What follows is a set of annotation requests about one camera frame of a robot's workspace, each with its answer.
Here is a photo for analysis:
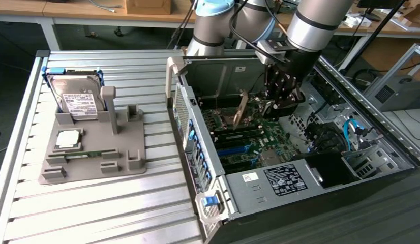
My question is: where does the silver disk bay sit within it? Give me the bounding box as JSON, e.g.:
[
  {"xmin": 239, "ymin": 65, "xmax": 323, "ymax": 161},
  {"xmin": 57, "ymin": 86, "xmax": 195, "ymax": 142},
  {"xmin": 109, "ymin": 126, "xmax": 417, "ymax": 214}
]
[{"xmin": 341, "ymin": 148, "xmax": 407, "ymax": 178}]

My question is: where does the silver hard disk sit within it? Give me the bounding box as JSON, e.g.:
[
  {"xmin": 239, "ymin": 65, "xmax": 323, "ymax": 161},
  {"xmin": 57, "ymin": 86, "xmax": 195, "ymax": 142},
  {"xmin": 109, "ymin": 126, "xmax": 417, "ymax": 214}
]
[{"xmin": 48, "ymin": 72, "xmax": 107, "ymax": 121}]

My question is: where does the black RAM slot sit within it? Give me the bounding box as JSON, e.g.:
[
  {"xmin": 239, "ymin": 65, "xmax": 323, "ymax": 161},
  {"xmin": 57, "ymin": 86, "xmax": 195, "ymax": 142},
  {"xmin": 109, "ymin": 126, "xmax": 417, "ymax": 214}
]
[{"xmin": 212, "ymin": 128, "xmax": 264, "ymax": 143}]

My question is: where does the green RAM stick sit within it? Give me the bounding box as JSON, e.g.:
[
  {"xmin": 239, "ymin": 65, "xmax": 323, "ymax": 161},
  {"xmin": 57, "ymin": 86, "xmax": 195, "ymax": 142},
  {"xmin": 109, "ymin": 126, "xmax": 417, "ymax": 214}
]
[{"xmin": 63, "ymin": 150, "xmax": 104, "ymax": 159}]

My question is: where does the black monitor with stand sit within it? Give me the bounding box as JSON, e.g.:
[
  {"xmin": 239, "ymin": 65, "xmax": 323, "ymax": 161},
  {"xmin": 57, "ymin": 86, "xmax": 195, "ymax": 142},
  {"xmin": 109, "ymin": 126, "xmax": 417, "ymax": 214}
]
[{"xmin": 357, "ymin": 0, "xmax": 405, "ymax": 21}]

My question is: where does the graphics card with metal bracket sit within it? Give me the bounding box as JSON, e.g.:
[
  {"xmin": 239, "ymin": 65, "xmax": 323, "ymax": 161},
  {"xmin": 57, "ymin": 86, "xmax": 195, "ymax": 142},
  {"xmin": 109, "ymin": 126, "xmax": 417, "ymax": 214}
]
[{"xmin": 233, "ymin": 88, "xmax": 277, "ymax": 131}]

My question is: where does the hard drive in blue caddy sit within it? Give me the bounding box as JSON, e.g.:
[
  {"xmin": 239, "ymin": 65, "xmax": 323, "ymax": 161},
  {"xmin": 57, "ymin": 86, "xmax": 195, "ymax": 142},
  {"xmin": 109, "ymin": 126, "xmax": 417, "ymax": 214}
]
[{"xmin": 41, "ymin": 66, "xmax": 105, "ymax": 112}]

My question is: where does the open black PC case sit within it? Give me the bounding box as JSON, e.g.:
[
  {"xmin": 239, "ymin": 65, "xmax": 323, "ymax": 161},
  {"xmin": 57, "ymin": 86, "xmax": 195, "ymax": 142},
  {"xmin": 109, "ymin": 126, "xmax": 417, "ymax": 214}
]
[{"xmin": 165, "ymin": 49, "xmax": 420, "ymax": 244}]

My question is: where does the aluminium profile frame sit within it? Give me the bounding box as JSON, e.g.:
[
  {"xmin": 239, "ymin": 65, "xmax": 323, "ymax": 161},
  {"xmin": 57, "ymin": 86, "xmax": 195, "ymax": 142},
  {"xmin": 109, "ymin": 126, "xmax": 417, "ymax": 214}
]
[{"xmin": 383, "ymin": 43, "xmax": 420, "ymax": 84}]

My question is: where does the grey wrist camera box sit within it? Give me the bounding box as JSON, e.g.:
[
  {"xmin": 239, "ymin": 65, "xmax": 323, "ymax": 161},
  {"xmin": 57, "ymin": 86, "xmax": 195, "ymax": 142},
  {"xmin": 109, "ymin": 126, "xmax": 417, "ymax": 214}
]
[{"xmin": 256, "ymin": 39, "xmax": 288, "ymax": 64}]

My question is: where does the thin cable with connector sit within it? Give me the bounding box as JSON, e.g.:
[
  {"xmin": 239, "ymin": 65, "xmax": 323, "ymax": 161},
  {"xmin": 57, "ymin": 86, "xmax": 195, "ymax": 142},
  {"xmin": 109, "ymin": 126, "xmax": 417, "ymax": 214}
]
[{"xmin": 167, "ymin": 0, "xmax": 197, "ymax": 50}]

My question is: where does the silver perforated drive cage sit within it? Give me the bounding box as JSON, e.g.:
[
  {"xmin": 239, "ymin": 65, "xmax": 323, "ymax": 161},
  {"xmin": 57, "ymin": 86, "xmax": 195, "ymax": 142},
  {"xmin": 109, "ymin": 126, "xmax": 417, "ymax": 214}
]
[{"xmin": 276, "ymin": 78, "xmax": 335, "ymax": 134}]

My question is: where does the grey plastic parts rack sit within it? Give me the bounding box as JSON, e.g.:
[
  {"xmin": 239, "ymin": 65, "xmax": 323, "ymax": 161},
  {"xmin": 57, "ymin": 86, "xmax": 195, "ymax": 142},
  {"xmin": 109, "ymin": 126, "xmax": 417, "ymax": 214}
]
[{"xmin": 37, "ymin": 85, "xmax": 148, "ymax": 186}]

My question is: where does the grey computer tower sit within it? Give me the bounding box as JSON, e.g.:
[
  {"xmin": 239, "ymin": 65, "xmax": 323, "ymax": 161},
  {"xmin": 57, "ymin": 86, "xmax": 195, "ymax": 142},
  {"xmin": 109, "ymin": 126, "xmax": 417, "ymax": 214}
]
[{"xmin": 364, "ymin": 73, "xmax": 420, "ymax": 112}]

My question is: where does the grey power supply unit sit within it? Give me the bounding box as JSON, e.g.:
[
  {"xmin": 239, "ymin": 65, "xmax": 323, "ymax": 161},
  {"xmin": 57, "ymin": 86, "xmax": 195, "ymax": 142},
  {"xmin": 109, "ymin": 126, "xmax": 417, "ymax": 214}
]
[{"xmin": 224, "ymin": 160, "xmax": 324, "ymax": 215}]

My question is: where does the green motherboard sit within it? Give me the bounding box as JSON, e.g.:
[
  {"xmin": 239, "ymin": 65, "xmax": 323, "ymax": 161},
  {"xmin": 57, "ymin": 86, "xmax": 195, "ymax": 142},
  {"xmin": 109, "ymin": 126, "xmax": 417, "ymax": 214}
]
[{"xmin": 199, "ymin": 98, "xmax": 300, "ymax": 171}]

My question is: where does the black tripod pole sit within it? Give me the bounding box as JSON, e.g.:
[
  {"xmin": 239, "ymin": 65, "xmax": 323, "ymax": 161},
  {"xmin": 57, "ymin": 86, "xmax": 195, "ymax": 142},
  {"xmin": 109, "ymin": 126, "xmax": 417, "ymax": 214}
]
[{"xmin": 337, "ymin": 0, "xmax": 409, "ymax": 76}]

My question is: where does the grey cable on desk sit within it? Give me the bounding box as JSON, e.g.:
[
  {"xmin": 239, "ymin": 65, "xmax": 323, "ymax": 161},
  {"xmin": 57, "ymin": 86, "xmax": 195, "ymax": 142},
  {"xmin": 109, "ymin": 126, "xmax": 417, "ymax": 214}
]
[{"xmin": 89, "ymin": 0, "xmax": 124, "ymax": 13}]

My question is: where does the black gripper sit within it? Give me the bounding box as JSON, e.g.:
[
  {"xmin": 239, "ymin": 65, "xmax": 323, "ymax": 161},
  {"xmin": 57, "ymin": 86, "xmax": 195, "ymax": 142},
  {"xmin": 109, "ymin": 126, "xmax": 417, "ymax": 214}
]
[{"xmin": 263, "ymin": 49, "xmax": 324, "ymax": 108}]

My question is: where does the light blue wire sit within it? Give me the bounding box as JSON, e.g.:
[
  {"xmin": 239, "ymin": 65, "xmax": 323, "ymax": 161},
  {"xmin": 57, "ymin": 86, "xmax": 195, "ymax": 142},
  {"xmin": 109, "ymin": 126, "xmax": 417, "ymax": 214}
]
[{"xmin": 341, "ymin": 118, "xmax": 363, "ymax": 155}]

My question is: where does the white box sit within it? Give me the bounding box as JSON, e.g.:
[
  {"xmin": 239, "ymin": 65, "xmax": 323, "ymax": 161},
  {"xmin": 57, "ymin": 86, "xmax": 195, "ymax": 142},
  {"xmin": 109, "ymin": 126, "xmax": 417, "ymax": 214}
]
[{"xmin": 345, "ymin": 15, "xmax": 373, "ymax": 28}]

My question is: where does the black square cover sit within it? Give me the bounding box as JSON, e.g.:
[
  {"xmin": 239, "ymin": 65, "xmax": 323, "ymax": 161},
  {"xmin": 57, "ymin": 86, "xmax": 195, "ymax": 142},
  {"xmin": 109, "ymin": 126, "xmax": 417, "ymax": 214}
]
[{"xmin": 291, "ymin": 151, "xmax": 363, "ymax": 189}]

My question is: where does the silver CPU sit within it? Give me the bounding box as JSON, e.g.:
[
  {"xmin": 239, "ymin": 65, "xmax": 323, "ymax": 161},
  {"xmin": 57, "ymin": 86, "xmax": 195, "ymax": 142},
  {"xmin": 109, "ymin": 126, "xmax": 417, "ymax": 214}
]
[{"xmin": 55, "ymin": 130, "xmax": 84, "ymax": 148}]

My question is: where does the wooden desk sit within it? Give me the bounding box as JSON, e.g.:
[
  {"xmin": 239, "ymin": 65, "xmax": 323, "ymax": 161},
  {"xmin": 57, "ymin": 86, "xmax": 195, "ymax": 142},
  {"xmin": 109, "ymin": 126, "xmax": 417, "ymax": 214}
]
[{"xmin": 0, "ymin": 0, "xmax": 420, "ymax": 51}]

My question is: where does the blue case latch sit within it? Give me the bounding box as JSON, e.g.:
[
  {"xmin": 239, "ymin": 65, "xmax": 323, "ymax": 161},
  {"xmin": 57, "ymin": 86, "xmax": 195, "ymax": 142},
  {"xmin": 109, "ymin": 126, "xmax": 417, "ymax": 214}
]
[{"xmin": 201, "ymin": 195, "xmax": 219, "ymax": 208}]

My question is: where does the brown cardboard box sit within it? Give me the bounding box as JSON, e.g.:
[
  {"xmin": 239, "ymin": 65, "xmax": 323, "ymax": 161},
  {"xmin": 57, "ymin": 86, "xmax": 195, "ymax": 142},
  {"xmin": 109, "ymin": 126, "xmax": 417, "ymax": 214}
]
[{"xmin": 125, "ymin": 0, "xmax": 172, "ymax": 15}]

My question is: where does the black camera cable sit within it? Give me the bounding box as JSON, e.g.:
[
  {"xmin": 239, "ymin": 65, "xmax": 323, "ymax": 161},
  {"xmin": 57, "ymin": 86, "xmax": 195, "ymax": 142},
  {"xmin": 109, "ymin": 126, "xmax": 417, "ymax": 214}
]
[{"xmin": 228, "ymin": 0, "xmax": 288, "ymax": 63}]

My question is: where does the open cardboard carton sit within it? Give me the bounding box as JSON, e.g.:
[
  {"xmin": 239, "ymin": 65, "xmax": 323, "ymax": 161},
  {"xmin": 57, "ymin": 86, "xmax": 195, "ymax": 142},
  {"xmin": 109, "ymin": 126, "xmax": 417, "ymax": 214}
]
[{"xmin": 401, "ymin": 2, "xmax": 420, "ymax": 25}]

